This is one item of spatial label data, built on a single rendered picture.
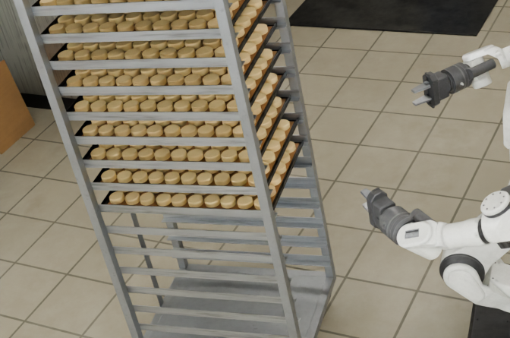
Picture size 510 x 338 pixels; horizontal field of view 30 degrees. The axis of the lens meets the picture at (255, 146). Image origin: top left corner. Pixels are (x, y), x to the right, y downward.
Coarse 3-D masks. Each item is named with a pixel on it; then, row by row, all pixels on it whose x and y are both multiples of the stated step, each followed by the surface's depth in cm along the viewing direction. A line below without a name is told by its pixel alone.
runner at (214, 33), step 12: (48, 36) 279; (60, 36) 278; (72, 36) 277; (84, 36) 275; (96, 36) 274; (108, 36) 273; (120, 36) 272; (132, 36) 270; (144, 36) 269; (156, 36) 268; (168, 36) 267; (180, 36) 266; (192, 36) 264; (204, 36) 263; (216, 36) 262
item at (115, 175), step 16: (288, 128) 318; (272, 144) 308; (272, 160) 303; (112, 176) 311; (128, 176) 308; (144, 176) 307; (160, 176) 305; (176, 176) 303; (192, 176) 301; (208, 176) 300; (224, 176) 298; (240, 176) 296
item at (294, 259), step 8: (176, 248) 375; (184, 248) 374; (192, 248) 373; (288, 256) 360; (296, 256) 359; (304, 256) 358; (312, 256) 356; (320, 256) 355; (328, 256) 354; (296, 264) 358; (304, 264) 357; (312, 264) 356; (320, 264) 355; (328, 264) 354
